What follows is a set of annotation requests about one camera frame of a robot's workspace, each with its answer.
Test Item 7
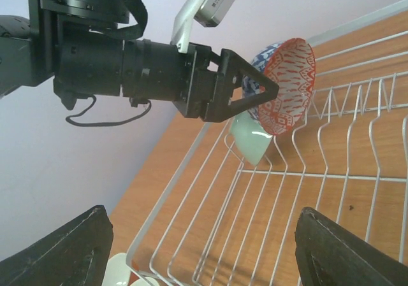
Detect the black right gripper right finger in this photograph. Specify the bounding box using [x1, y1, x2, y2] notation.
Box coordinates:
[295, 207, 407, 285]

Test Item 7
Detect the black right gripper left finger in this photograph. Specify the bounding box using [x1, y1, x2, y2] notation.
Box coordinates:
[1, 205, 113, 285]

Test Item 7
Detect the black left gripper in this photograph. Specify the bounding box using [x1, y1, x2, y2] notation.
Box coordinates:
[173, 43, 279, 122]

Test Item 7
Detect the celadon green ceramic bowl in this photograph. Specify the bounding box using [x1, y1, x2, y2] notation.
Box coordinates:
[229, 111, 273, 166]

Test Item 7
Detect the red patterned bowl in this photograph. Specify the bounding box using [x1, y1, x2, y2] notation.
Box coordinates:
[248, 38, 316, 136]

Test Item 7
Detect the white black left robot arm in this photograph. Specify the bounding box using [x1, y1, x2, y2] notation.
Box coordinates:
[1, 0, 279, 122]

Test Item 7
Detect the white bowl far left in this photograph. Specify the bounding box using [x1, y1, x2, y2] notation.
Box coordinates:
[101, 252, 131, 286]

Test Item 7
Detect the white bowl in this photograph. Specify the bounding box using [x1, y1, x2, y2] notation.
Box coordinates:
[130, 276, 160, 286]
[101, 252, 131, 286]

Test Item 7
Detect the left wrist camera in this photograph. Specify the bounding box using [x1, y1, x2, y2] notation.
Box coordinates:
[170, 0, 235, 54]

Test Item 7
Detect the white wire dish rack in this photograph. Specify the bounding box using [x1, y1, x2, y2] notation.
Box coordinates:
[116, 0, 407, 285]

